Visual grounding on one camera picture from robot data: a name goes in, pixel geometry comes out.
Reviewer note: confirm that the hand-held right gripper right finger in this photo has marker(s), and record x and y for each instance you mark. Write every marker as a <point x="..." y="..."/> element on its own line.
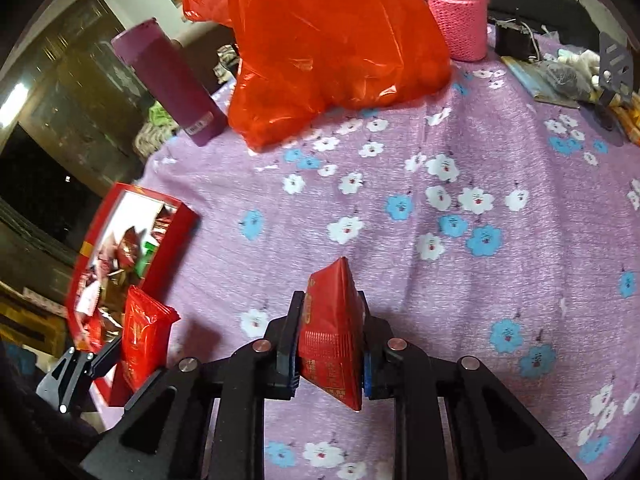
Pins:
<point x="370" y="380"/>

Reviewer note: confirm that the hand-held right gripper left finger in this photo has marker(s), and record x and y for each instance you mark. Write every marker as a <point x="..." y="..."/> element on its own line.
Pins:
<point x="287" y="360"/>

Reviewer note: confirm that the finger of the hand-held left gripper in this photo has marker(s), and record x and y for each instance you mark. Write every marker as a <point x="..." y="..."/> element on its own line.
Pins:
<point x="102" y="360"/>

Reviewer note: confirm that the red zigzag-edge snack packet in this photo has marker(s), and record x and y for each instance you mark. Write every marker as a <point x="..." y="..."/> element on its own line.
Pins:
<point x="142" y="340"/>

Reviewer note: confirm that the large red snack packet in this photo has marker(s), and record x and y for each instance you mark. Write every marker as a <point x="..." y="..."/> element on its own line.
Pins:
<point x="330" y="330"/>

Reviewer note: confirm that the pink bear snack packet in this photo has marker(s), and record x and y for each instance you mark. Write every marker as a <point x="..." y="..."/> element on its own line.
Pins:
<point x="105" y="262"/>

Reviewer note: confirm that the red white patterned snack packet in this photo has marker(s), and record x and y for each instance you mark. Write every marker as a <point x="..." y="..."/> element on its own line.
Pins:
<point x="129" y="247"/>

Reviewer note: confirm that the green snack packet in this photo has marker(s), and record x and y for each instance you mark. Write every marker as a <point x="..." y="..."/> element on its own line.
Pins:
<point x="148" y="251"/>

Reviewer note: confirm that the red gift box white inside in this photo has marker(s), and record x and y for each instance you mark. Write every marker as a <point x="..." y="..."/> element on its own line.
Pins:
<point x="175" y="240"/>

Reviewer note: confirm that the green white cloth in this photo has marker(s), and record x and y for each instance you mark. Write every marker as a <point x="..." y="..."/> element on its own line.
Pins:
<point x="155" y="130"/>

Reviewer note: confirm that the purple floral tablecloth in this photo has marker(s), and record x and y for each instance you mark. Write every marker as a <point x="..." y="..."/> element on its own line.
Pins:
<point x="400" y="130"/>

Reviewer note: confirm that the brown wooden door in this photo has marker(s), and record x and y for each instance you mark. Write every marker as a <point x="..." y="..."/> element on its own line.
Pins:
<point x="70" y="90"/>

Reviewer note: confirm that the purple bottle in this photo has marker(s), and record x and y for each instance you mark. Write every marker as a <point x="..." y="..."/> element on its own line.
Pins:
<point x="170" y="85"/>

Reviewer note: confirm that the red plastic bag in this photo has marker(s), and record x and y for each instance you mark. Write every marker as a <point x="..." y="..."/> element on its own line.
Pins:
<point x="325" y="50"/>

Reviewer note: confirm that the pale blue flat packet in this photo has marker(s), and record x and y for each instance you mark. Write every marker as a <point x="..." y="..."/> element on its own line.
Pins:
<point x="530" y="80"/>

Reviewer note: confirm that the grey mesh pouch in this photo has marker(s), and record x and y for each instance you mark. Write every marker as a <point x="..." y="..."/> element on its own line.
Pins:
<point x="567" y="80"/>

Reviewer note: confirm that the pink knitted cup sleeve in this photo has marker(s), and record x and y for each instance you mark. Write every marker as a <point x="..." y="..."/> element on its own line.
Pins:
<point x="457" y="25"/>

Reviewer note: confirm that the orange packets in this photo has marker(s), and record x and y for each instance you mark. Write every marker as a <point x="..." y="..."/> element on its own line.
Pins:
<point x="631" y="122"/>

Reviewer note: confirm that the black power adapter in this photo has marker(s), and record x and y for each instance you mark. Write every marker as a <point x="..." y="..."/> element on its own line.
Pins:
<point x="512" y="37"/>

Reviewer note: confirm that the white plush toy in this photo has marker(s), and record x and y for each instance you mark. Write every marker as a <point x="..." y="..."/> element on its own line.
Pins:
<point x="582" y="62"/>

